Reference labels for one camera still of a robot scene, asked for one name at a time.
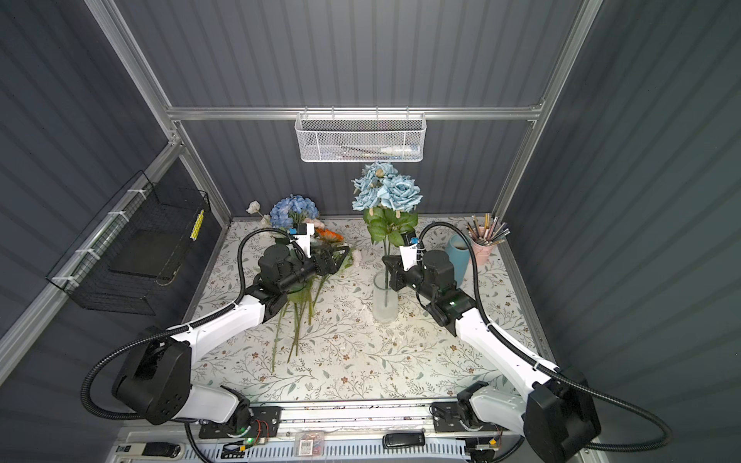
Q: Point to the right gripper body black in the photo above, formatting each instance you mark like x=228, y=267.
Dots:
x=397, y=274

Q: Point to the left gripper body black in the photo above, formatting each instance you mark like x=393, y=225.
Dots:
x=323, y=263

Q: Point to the clear glass vase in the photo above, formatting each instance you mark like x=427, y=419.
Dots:
x=385, y=307

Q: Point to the dusty blue rose bunch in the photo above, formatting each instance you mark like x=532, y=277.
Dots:
x=388, y=201

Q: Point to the white pink flower bunch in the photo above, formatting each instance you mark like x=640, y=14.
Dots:
x=302, y=300

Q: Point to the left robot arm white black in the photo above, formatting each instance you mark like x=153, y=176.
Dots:
x=155, y=378

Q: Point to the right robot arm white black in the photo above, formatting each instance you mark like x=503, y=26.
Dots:
x=554, y=409

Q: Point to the teal ceramic vase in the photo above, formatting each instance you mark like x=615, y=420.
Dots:
x=459, y=256

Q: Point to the orange gerbera flower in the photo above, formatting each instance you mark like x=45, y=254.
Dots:
x=328, y=236

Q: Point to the pink pencil cup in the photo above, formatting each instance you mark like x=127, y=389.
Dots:
x=482, y=251

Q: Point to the floral patterned table mat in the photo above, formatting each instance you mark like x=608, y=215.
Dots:
x=341, y=352

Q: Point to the white marker in basket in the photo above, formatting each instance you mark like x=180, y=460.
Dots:
x=395, y=151

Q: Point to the black remote device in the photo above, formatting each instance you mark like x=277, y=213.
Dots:
x=403, y=440

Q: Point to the white power strip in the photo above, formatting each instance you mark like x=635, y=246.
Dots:
x=150, y=450

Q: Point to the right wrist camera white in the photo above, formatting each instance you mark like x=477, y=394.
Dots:
x=409, y=250

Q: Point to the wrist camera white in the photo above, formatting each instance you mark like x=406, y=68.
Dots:
x=409, y=250
x=303, y=234

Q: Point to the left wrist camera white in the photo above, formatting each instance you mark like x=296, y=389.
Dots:
x=303, y=234

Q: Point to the white wire mesh basket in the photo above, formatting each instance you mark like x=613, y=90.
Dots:
x=320, y=137

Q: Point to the black wire basket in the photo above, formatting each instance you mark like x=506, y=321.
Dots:
x=127, y=264

